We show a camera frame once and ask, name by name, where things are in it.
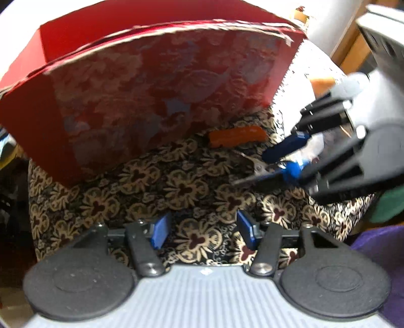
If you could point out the purple cloth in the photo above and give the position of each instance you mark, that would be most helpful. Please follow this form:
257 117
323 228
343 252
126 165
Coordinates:
382 252

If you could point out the orange packet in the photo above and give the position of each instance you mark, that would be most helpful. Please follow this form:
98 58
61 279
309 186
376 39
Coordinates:
236 136

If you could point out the green cloth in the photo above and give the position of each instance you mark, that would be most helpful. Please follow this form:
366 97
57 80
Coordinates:
388 205

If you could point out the yellow packet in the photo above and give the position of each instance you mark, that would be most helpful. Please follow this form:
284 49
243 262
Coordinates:
301 14

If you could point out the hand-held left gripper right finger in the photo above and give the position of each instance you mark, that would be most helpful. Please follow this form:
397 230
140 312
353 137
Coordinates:
246 228

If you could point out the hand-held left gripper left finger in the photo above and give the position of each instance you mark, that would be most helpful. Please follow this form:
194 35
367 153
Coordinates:
161 230

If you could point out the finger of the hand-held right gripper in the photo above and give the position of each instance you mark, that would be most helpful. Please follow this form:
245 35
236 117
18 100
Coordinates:
344 170
322 115

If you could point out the red cardboard box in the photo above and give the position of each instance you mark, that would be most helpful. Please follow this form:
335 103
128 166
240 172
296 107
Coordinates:
142 94

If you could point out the floral patterned tablecloth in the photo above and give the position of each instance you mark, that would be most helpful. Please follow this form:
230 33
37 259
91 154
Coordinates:
189 186

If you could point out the wooden chair frame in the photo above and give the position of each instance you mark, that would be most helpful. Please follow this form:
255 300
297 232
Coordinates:
350 37

